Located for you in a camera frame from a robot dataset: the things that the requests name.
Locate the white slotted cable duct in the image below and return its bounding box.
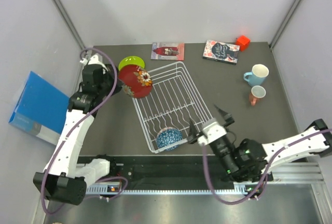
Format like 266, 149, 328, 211
86, 183, 255, 195

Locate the white wire dish rack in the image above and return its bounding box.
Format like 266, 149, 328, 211
132, 62, 212, 153

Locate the orange red cube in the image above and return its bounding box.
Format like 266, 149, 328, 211
236, 35, 251, 51

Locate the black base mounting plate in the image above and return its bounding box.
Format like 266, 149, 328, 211
77, 156, 275, 183

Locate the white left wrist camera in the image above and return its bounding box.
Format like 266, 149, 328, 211
80, 53, 104, 66

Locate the light blue mug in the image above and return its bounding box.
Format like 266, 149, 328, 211
243, 64, 269, 87

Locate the red pink book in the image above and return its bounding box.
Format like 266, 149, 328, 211
151, 43, 185, 61

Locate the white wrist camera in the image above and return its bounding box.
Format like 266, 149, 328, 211
198, 118, 227, 146
80, 53, 104, 66

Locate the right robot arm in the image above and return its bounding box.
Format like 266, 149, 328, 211
187, 108, 331, 183

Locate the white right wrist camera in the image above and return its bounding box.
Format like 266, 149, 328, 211
198, 118, 227, 146

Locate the blue patterned bowl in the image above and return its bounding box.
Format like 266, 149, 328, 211
156, 127, 183, 148

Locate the floral dark blue book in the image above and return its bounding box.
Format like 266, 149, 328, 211
203, 40, 240, 65

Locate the lime green plate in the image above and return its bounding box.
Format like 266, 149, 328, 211
118, 55, 145, 71

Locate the red floral plate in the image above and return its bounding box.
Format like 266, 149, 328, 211
119, 64, 153, 99

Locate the pink ceramic mug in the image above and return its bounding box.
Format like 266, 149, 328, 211
249, 86, 266, 106

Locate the blue white box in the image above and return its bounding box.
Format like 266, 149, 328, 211
8, 71, 69, 145

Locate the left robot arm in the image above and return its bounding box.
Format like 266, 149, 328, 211
33, 64, 121, 205

